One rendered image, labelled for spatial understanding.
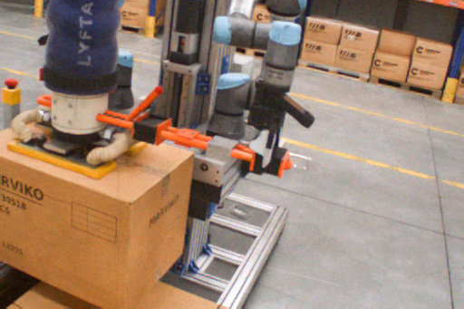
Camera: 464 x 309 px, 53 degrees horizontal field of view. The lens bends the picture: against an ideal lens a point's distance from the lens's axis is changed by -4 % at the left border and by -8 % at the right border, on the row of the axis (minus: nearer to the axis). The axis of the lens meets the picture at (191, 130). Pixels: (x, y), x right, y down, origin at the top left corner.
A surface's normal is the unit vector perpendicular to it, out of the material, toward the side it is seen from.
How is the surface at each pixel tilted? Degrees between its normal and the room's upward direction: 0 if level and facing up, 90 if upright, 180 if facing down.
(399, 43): 90
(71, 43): 74
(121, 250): 90
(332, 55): 90
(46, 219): 90
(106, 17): 70
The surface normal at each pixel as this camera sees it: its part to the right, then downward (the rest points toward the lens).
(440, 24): -0.40, 0.29
